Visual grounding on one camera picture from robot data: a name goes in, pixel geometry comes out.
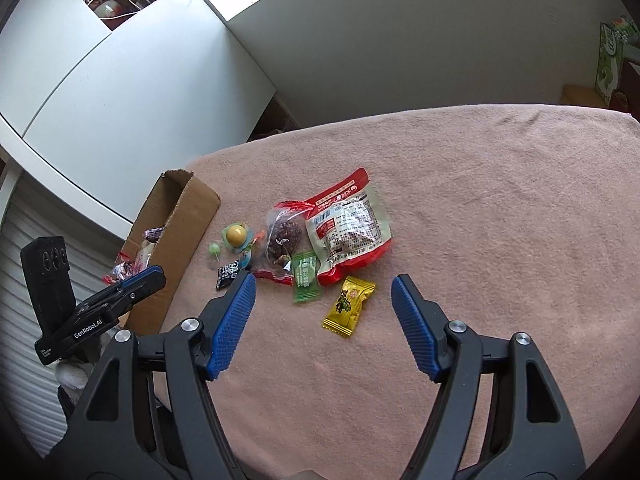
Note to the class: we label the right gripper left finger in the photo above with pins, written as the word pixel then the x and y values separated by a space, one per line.
pixel 225 320

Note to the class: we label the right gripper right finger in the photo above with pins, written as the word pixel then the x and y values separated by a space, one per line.
pixel 423 324

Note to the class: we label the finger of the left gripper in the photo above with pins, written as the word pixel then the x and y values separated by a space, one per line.
pixel 119 298

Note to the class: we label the red candy bag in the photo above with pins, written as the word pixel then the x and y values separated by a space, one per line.
pixel 123 268

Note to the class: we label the small black snack packet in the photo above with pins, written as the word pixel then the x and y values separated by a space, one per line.
pixel 227 273

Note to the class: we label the small green candy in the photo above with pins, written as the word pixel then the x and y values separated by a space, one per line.
pixel 214 251

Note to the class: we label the yellow snack packet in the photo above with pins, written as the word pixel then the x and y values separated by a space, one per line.
pixel 344 315

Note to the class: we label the yellow jelly cup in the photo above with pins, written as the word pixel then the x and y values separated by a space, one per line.
pixel 237 236

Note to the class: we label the purple chocolate bar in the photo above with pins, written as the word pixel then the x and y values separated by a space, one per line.
pixel 153 235

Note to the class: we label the green snack packet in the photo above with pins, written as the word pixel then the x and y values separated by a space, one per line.
pixel 305 267

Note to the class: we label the dark dried fruit bag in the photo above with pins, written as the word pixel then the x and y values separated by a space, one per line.
pixel 284 236

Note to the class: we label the large red snack bag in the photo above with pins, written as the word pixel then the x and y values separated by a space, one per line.
pixel 348 227

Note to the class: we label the cardboard box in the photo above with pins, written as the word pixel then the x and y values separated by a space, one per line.
pixel 182 206

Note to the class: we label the pink tablecloth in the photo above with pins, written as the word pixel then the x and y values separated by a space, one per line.
pixel 509 217

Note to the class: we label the white cabinet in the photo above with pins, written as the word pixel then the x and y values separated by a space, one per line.
pixel 99 97

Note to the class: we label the green carton box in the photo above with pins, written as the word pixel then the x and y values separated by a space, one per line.
pixel 614 37

